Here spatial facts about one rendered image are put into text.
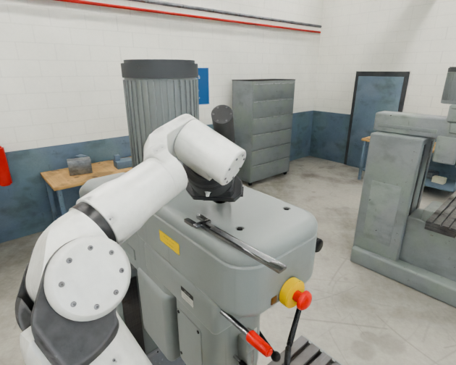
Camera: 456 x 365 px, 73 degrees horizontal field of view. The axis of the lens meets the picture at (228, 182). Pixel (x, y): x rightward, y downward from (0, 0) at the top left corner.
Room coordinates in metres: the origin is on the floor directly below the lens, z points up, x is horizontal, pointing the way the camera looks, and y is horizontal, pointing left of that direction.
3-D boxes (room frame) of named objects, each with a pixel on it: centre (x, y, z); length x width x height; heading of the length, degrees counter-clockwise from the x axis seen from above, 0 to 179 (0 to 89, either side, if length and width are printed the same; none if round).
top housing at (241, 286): (0.70, 0.03, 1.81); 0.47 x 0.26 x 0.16; 40
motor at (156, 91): (0.88, 0.18, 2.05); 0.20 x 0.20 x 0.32
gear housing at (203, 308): (0.72, 0.05, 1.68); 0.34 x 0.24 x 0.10; 40
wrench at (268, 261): (0.49, 0.00, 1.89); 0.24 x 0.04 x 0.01; 42
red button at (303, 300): (0.49, -0.15, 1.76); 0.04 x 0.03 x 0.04; 130
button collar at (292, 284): (0.51, -0.13, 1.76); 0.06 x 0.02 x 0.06; 130
